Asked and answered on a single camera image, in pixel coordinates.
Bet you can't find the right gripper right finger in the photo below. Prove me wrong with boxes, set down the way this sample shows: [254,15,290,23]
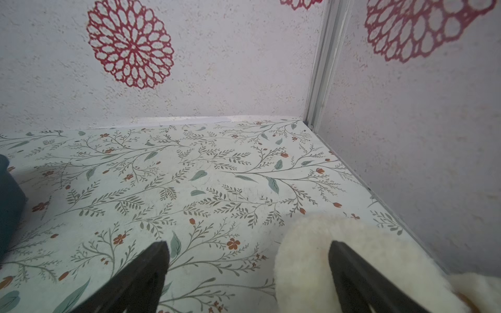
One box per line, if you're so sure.
[328,241,427,313]

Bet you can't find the aluminium corner post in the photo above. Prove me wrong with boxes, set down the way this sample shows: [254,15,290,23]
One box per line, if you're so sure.
[304,0,354,134]

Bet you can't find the dark teal storage box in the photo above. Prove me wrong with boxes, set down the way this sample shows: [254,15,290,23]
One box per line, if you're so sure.
[0,155,27,260]

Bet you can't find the white plush toy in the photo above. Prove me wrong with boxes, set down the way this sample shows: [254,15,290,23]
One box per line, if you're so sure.
[274,215,500,312]

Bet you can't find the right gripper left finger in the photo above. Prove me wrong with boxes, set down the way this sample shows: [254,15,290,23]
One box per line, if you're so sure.
[73,241,170,313]

